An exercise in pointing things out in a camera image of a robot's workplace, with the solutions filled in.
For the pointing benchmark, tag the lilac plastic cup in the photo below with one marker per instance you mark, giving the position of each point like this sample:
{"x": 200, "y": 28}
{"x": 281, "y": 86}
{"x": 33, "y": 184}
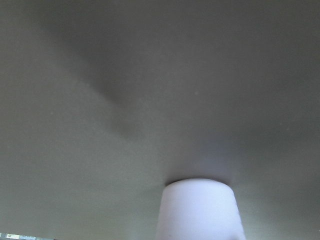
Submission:
{"x": 199, "y": 209}

